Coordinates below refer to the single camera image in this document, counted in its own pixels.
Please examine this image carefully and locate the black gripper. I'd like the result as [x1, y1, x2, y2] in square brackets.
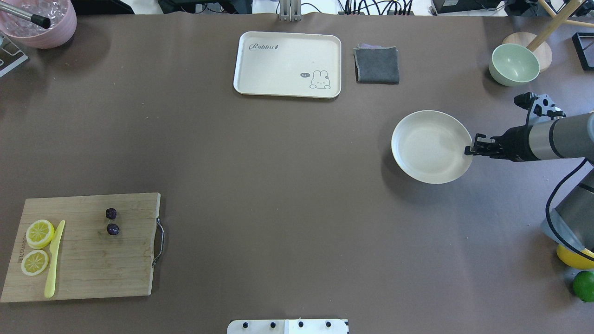
[464, 125, 532, 162]

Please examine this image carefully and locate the cream round plate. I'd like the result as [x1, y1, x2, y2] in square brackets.
[391, 110, 473, 184]

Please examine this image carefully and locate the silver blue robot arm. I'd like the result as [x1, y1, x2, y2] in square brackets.
[464, 113, 594, 260]

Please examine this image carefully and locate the cream rabbit tray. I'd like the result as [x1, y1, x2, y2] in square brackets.
[233, 31, 342, 99]

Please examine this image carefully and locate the grey folded cloth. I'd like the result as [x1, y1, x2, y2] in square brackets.
[354, 44, 400, 85]

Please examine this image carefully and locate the whole yellow lemon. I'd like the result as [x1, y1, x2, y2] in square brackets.
[556, 244, 594, 270]

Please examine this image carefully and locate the green lime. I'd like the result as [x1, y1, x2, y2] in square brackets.
[572, 271, 594, 302]

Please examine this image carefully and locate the bamboo cutting board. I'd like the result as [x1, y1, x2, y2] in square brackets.
[1, 193, 161, 303]

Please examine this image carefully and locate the yellow plastic knife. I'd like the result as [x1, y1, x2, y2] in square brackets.
[43, 220, 66, 299]

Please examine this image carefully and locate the black metal muddler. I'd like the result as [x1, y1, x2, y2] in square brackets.
[0, 1, 51, 29]

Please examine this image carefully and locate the pink bowl with ice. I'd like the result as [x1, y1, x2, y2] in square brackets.
[0, 0, 77, 49]

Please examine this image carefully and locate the white cup rack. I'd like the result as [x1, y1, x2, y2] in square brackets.
[0, 32, 28, 77]

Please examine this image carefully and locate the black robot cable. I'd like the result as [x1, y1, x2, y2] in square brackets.
[545, 159, 594, 256]

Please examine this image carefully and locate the aluminium frame post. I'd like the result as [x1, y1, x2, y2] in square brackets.
[278, 0, 302, 22]

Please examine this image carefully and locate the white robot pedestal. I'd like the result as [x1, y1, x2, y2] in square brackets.
[226, 319, 350, 334]

